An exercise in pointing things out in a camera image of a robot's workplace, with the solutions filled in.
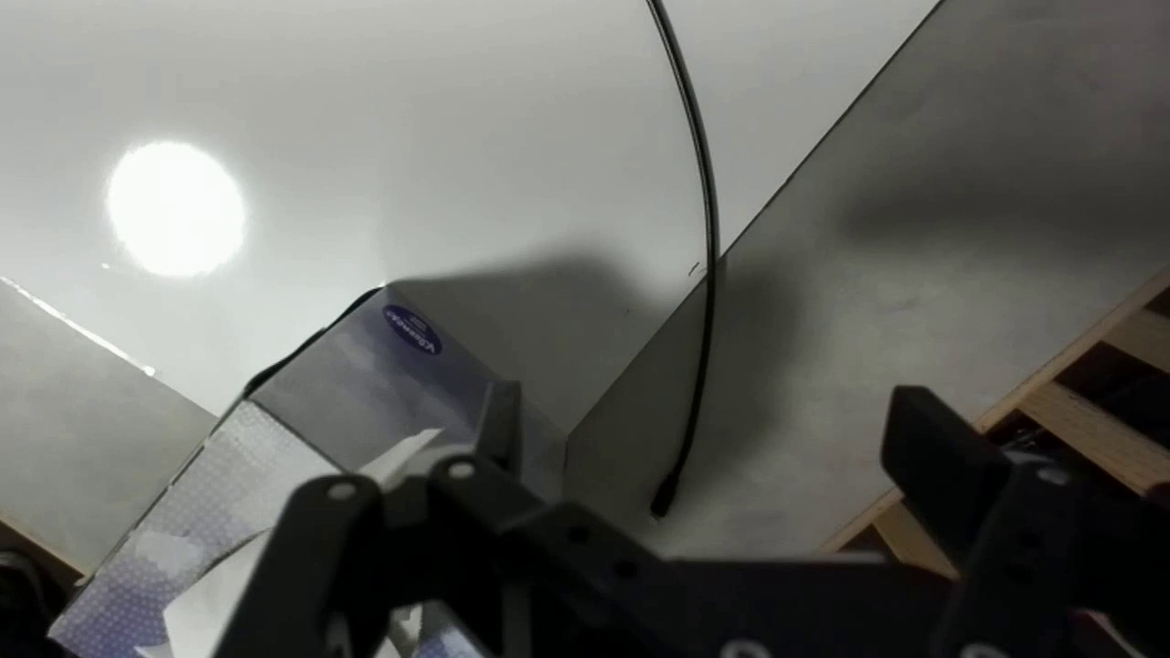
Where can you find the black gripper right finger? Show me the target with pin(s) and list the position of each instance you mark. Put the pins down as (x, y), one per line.
(1048, 561)

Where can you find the light wooden slat-back chair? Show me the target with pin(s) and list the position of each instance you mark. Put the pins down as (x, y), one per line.
(1097, 440)

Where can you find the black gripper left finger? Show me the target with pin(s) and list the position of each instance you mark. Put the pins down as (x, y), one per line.
(403, 573)

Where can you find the large white board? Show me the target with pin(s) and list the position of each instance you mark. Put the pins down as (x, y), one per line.
(488, 122)

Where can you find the blue grey tissue box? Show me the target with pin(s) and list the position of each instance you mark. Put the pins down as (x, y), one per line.
(351, 378)

